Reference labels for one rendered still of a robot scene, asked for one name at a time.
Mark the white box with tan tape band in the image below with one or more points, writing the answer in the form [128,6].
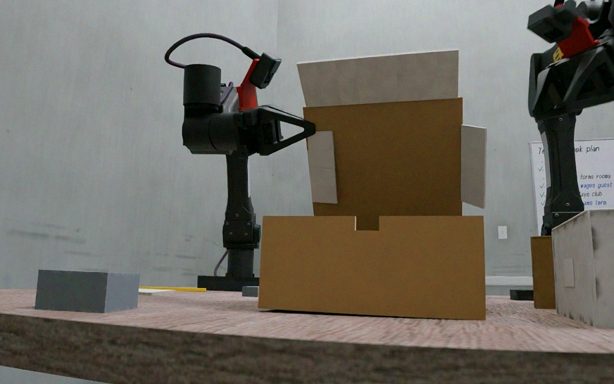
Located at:
[583,259]

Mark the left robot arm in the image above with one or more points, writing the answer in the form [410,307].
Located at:
[554,24]

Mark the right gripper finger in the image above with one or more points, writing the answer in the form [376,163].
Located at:
[280,137]
[268,131]

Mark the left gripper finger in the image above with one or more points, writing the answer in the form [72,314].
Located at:
[548,81]
[597,65]

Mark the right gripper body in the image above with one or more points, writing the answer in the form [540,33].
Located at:
[232,130]

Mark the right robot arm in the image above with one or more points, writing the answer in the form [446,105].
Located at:
[202,92]

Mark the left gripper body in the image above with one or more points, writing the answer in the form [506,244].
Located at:
[574,48]

